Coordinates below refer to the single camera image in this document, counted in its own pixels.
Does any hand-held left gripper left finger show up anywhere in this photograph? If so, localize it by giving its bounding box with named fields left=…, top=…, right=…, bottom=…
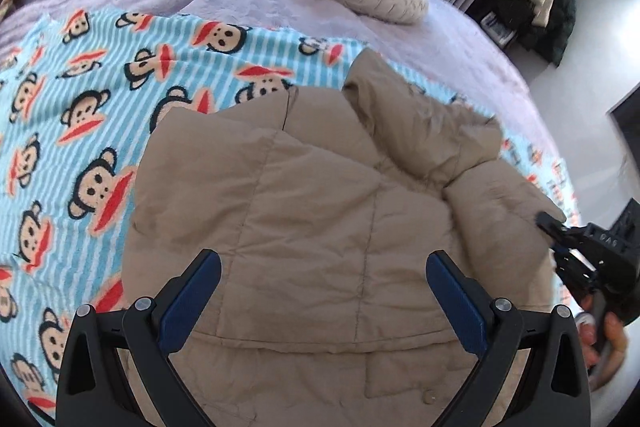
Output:
left=55, top=248, right=223, bottom=427

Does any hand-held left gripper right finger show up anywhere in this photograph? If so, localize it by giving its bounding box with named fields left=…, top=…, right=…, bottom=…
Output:
left=425, top=249, right=593, bottom=427

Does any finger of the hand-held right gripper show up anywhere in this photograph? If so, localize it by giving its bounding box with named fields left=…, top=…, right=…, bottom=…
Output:
left=536, top=212, right=568, bottom=253

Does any beige puffer jacket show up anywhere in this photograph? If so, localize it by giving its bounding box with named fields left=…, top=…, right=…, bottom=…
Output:
left=121, top=48, right=568, bottom=427

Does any pile of clothes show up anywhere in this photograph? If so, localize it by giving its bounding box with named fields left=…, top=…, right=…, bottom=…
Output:
left=482, top=0, right=581, bottom=68

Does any person's right hand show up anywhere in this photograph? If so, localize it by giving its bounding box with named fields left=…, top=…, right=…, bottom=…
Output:
left=575, top=302, right=628, bottom=368

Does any dark furniture panel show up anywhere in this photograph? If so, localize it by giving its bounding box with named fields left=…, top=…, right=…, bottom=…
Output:
left=606, top=94, right=640, bottom=142

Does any monkey print striped blanket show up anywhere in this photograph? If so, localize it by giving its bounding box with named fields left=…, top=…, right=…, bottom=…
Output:
left=0, top=9, right=576, bottom=427

